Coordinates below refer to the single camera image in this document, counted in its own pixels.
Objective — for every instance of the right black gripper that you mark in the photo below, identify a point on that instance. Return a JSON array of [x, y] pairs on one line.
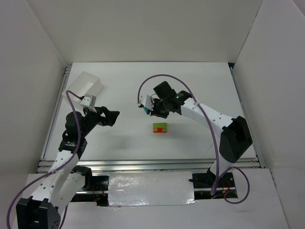
[[157, 110]]

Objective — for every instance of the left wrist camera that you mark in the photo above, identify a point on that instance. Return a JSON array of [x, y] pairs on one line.
[[88, 101]]

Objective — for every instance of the white plastic bin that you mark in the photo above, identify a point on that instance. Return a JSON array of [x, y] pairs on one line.
[[83, 84]]

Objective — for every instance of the red rectangular wood block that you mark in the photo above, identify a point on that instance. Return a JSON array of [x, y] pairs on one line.
[[160, 130]]

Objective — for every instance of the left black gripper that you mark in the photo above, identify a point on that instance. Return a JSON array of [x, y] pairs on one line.
[[102, 115]]

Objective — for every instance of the shiny white tape sheet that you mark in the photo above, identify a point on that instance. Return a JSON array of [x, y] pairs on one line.
[[150, 189]]

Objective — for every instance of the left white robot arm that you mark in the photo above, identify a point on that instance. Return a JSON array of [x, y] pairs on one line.
[[44, 207]]

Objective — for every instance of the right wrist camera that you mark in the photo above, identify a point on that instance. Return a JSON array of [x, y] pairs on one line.
[[145, 101]]

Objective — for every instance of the teal triangular wood block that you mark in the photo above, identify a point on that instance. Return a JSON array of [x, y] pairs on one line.
[[147, 111]]

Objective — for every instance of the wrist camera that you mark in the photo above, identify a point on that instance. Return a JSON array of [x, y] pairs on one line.
[[88, 101], [145, 101]]

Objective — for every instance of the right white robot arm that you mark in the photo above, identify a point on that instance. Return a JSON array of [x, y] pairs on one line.
[[231, 135]]

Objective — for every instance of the aluminium rail frame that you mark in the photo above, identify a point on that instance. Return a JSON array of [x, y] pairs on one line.
[[131, 145]]

